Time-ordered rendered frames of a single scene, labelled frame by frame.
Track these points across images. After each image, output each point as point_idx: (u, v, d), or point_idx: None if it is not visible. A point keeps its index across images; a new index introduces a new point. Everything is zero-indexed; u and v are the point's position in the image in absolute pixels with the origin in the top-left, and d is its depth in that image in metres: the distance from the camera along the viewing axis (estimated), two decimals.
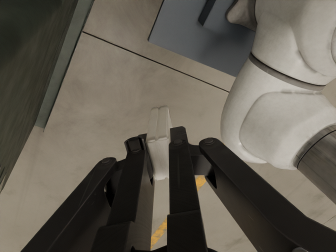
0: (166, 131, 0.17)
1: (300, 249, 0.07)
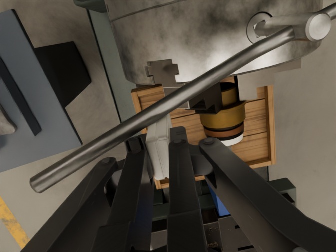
0: (166, 131, 0.17)
1: (300, 249, 0.07)
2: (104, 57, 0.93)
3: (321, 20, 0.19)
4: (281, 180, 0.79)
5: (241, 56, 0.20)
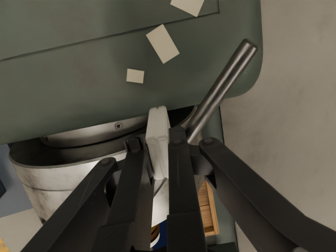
0: (165, 131, 0.17)
1: (300, 249, 0.07)
2: None
3: None
4: (228, 244, 0.83)
5: None
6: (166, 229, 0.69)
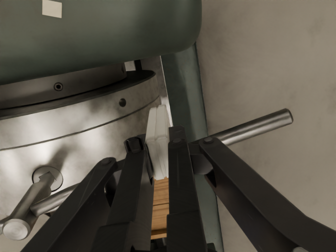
0: (165, 130, 0.17)
1: (300, 249, 0.07)
2: None
3: (17, 236, 0.21)
4: (207, 245, 0.78)
5: None
6: None
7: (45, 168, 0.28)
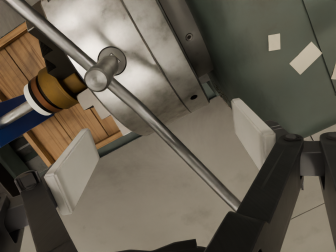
0: (264, 125, 0.15)
1: None
2: None
3: (91, 83, 0.22)
4: None
5: (145, 120, 0.25)
6: (39, 119, 0.62)
7: (122, 56, 0.29)
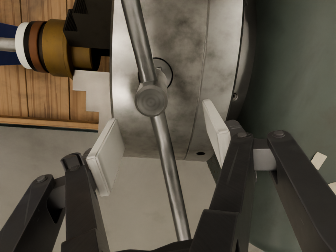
0: (223, 124, 0.16)
1: None
2: None
3: (143, 101, 0.16)
4: None
5: (164, 169, 0.20)
6: (8, 60, 0.50)
7: (169, 78, 0.24)
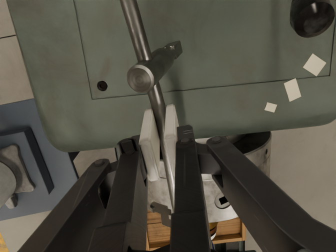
0: (173, 129, 0.17)
1: (305, 251, 0.07)
2: None
3: (133, 79, 0.19)
4: None
5: (160, 140, 0.22)
6: None
7: None
